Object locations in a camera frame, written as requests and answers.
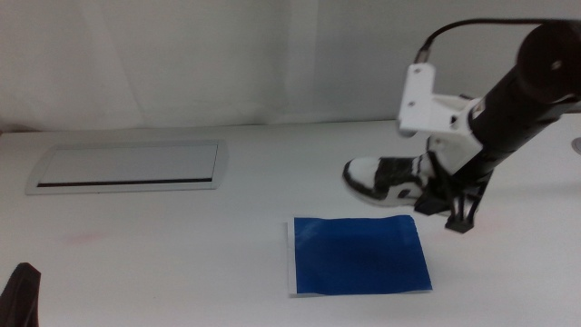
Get blue rectangular mat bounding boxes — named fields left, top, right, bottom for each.
left=286, top=214, right=433, bottom=299

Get white and black toy sneaker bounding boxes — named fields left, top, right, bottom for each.
left=342, top=152, right=438, bottom=208

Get white backdrop curtain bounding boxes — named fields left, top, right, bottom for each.
left=0, top=0, right=581, bottom=134

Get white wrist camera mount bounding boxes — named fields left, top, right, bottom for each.
left=397, top=63, right=485, bottom=176

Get silver table cable hatch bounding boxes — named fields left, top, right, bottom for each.
left=25, top=139, right=230, bottom=196

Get black camera cable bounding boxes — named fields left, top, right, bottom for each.
left=413, top=17, right=548, bottom=64

